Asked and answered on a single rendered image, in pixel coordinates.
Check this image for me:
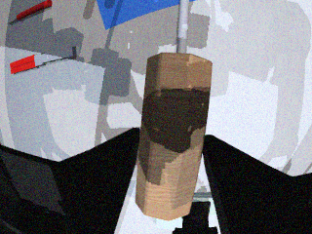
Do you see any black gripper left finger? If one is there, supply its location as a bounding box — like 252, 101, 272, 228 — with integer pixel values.
0, 128, 140, 234

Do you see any blue flat strip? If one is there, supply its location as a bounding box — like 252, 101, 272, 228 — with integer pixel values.
97, 0, 180, 30

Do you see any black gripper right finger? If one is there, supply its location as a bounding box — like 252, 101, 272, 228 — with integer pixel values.
203, 134, 312, 234

